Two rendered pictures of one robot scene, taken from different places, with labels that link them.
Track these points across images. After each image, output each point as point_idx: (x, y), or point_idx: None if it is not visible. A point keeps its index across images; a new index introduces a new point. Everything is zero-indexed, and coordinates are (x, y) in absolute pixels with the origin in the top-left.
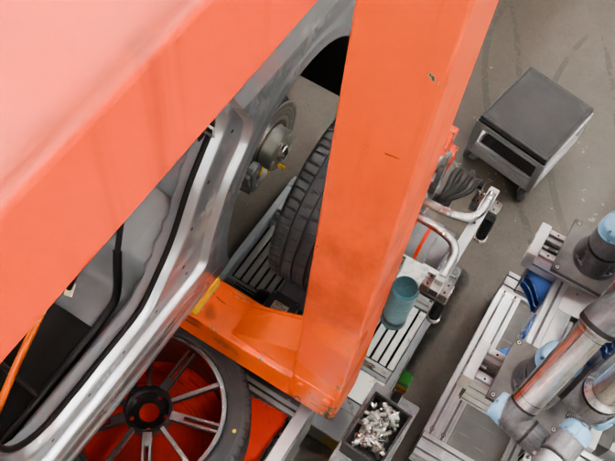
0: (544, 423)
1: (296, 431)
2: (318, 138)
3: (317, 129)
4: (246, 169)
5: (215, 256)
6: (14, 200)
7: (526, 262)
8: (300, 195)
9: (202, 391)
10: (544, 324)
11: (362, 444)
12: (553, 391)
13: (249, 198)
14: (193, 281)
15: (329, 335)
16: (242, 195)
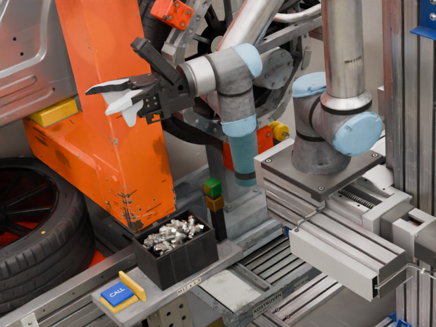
0: (313, 183)
1: (114, 262)
2: (290, 128)
3: (292, 122)
4: None
5: (58, 54)
6: None
7: (381, 108)
8: None
9: (37, 209)
10: (375, 143)
11: (148, 241)
12: (241, 34)
13: (204, 163)
14: (28, 65)
15: (75, 33)
16: (199, 160)
